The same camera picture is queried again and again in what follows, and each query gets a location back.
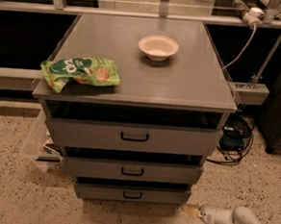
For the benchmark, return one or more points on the grey drawer cabinet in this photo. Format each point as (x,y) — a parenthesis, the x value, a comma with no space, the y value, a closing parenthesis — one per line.
(191,80)

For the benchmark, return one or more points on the white paper bowl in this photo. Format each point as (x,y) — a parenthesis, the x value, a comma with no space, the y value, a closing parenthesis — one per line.
(158,48)

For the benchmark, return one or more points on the grey bottom drawer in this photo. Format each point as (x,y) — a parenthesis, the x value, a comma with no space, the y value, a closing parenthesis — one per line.
(120,190)

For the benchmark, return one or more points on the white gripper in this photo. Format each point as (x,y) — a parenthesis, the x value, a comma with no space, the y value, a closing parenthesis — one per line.
(208,215)

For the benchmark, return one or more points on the green snack bag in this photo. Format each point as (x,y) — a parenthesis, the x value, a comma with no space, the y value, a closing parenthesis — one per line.
(89,71)

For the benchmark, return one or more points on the grey drawer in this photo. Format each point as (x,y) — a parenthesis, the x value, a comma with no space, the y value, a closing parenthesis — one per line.
(77,124)
(133,165)
(120,190)

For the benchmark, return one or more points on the grey top drawer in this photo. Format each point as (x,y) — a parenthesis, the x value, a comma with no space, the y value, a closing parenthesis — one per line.
(77,124)

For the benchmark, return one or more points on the clear plastic storage box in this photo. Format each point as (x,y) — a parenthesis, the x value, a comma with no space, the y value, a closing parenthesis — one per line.
(33,150)

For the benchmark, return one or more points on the grey middle drawer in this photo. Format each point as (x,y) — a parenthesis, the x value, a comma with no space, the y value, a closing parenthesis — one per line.
(133,165)

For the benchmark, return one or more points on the diagonal metal rod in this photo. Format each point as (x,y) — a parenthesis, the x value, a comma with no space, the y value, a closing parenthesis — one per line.
(273,11)

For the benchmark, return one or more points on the blue power adapter box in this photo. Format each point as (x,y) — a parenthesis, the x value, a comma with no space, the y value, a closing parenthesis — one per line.
(232,140)

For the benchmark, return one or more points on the white power strip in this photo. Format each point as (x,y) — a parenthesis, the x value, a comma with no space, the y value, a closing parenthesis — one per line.
(250,16)

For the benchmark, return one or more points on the dark grey side cabinet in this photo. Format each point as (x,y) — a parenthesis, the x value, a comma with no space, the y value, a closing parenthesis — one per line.
(280,107)

